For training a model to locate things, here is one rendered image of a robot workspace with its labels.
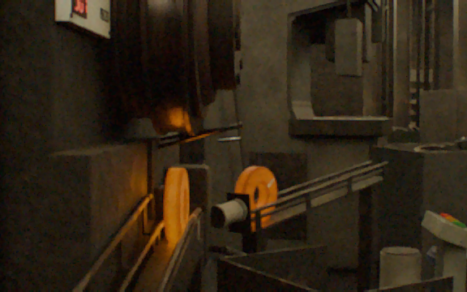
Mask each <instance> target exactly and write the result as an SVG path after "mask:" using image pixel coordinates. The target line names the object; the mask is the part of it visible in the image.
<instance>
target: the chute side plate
mask: <svg viewBox="0 0 467 292"><path fill-rule="evenodd" d="M203 236H204V212H201V214H200V215H199V217H198V219H197V220H196V221H195V224H194V225H193V226H192V227H191V230H190V232H189V234H188V235H187V237H186V241H185V244H184V246H183V249H182V252H181V254H180V256H179V258H178V262H177V264H176V267H175V268H174V271H173V274H172V277H171V278H170V281H169V284H168V286H167V289H166V291H165V292H187V291H188V288H189V285H190V283H191V278H192V276H193V273H194V271H195V266H196V264H197V262H198V260H199V258H200V256H201V241H202V238H203Z"/></svg>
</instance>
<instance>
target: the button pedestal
mask: <svg viewBox="0 0 467 292"><path fill-rule="evenodd" d="M438 217H441V216H440V215H438ZM438 217H437V216H436V215H434V214H432V213H431V212H428V211H426V213H425V216H424V218H423V220H422V226H424V227H425V228H426V229H428V230H429V231H430V232H431V233H432V234H434V235H435V236H436V255H435V278H438V277H446V276H454V280H453V292H465V279H466V248H467V228H466V227H465V228H462V227H460V226H458V225H454V224H452V222H451V221H448V220H446V219H445V218H444V217H442V218H443V219H444V220H445V221H448V222H449V223H447V222H445V221H443V220H442V219H441V218H438Z"/></svg>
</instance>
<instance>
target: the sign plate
mask: <svg viewBox="0 0 467 292"><path fill-rule="evenodd" d="M79 1H80V2H81V6H80V10H82V8H83V3H84V9H83V10H82V12H80V11H79V8H78V10H76V9H75V7H78V4H77V0H55V6H56V21H58V22H59V23H62V24H65V25H67V26H69V27H72V28H75V29H77V30H79V31H81V32H85V33H87V34H89V35H91V36H93V37H97V38H100V39H109V36H110V35H111V31H110V30H109V0H88V3H87V0H79ZM87 5H88V12H87Z"/></svg>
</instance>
